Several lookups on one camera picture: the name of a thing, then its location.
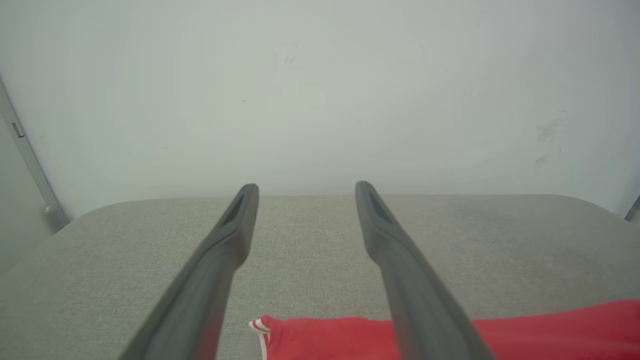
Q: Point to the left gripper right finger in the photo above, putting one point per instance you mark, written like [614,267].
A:
[420,310]

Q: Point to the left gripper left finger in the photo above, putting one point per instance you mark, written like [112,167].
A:
[200,300]

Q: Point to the red shirt with white sleeves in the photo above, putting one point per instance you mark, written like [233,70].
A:
[330,340]

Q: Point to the grey wall pole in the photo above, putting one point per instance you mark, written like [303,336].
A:
[30,160]

